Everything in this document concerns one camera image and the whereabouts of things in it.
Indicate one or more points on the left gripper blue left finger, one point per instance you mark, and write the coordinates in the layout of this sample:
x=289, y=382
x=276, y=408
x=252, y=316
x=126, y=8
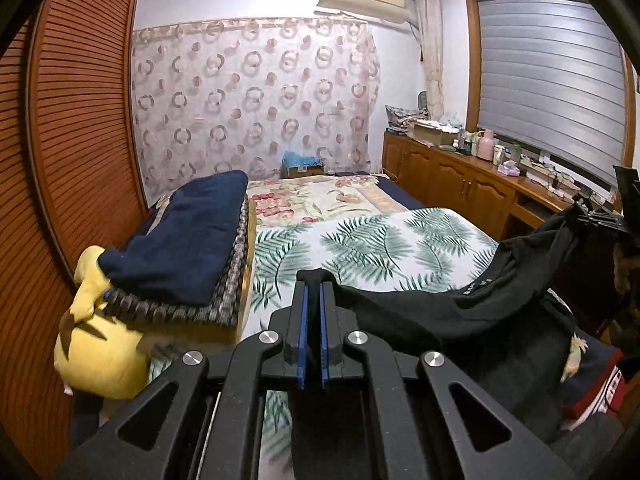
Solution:
x=295, y=352

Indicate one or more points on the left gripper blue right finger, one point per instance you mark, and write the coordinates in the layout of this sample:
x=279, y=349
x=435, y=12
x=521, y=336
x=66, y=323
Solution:
x=335, y=324

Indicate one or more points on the black t-shirt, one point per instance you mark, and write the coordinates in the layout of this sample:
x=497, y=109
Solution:
x=511, y=329

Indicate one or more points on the person's right hand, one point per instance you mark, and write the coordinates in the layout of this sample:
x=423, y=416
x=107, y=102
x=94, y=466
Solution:
x=623, y=266

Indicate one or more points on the folded dark patterned garment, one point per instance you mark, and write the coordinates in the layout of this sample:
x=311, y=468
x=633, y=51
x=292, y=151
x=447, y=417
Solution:
x=189, y=268

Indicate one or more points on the wooden sideboard cabinet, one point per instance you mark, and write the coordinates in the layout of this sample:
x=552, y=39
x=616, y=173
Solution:
x=501, y=206

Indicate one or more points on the pink tissue pack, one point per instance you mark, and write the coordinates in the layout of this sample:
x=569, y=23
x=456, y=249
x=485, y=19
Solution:
x=509, y=168

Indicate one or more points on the folded mustard yellow garment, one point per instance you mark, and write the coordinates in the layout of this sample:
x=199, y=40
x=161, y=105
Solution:
x=223, y=320

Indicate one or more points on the palm leaf print blanket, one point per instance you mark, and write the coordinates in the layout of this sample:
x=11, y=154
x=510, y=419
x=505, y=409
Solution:
x=429, y=249

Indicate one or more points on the folded navy blue garment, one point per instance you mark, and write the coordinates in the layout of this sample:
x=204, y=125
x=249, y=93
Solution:
x=181, y=260

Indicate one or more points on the floral bed cover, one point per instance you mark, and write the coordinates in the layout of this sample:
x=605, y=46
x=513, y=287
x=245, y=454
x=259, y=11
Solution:
x=289, y=202

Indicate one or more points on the pink thermos bottle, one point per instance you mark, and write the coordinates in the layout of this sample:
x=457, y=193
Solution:
x=486, y=145

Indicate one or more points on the grey window roller blind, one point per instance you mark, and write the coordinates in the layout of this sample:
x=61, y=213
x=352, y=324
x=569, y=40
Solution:
x=551, y=76

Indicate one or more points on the red white striped cloth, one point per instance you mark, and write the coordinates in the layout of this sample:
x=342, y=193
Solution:
x=592, y=383

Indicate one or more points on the cardboard box blue contents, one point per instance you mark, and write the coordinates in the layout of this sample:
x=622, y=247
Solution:
x=298, y=166

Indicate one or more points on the yellow plush pillow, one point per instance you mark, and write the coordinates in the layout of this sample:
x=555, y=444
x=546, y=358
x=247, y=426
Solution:
x=93, y=352

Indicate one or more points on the open cardboard box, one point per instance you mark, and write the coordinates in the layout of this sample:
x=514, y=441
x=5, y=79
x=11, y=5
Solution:
x=432, y=133

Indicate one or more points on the circle pattern sheer curtain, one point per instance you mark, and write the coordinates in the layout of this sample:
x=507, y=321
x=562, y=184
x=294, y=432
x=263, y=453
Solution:
x=215, y=96

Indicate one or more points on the brown louvered wardrobe door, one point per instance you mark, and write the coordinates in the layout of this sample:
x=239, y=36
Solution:
x=69, y=179

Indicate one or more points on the cream tied side curtain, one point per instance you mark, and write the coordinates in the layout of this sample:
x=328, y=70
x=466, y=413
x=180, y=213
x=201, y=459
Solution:
x=429, y=14

